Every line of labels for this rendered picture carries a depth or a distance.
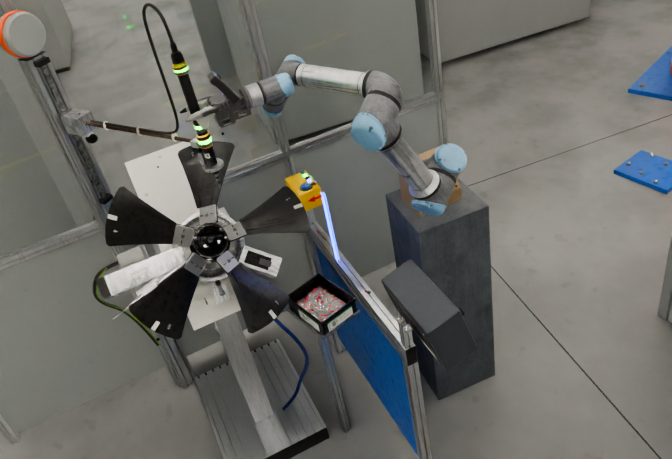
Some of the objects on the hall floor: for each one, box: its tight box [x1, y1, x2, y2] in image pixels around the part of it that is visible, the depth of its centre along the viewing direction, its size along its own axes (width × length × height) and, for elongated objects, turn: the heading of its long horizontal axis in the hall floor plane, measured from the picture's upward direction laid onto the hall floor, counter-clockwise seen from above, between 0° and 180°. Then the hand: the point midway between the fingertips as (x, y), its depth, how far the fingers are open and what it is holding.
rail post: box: [402, 359, 432, 459], centre depth 240 cm, size 4×4×78 cm
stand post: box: [215, 312, 274, 423], centre depth 273 cm, size 4×9×91 cm, turn 128°
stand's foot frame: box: [195, 339, 330, 459], centre depth 305 cm, size 62×46×8 cm
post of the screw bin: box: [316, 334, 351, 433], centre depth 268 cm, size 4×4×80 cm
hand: (185, 113), depth 198 cm, fingers open, 6 cm apart
